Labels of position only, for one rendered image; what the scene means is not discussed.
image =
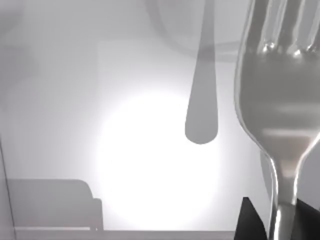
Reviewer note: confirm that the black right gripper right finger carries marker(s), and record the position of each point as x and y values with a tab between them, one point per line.
308	225

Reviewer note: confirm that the white plate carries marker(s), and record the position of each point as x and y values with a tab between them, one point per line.
175	37

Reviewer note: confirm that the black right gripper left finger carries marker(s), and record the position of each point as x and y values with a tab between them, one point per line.
250	225

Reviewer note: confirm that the silver metal fork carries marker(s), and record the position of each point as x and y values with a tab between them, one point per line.
275	87

